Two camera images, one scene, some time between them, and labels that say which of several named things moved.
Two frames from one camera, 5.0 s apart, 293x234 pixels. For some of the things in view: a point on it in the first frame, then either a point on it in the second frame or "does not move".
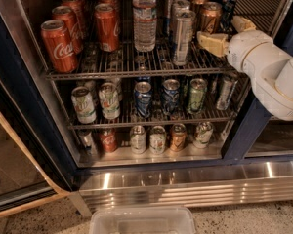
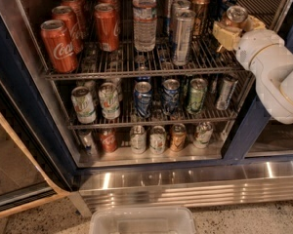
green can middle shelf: x=197 y=88 does not move
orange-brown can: x=210 y=16 to x=238 y=17
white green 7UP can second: x=109 y=98 does not move
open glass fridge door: x=23 y=171 does not move
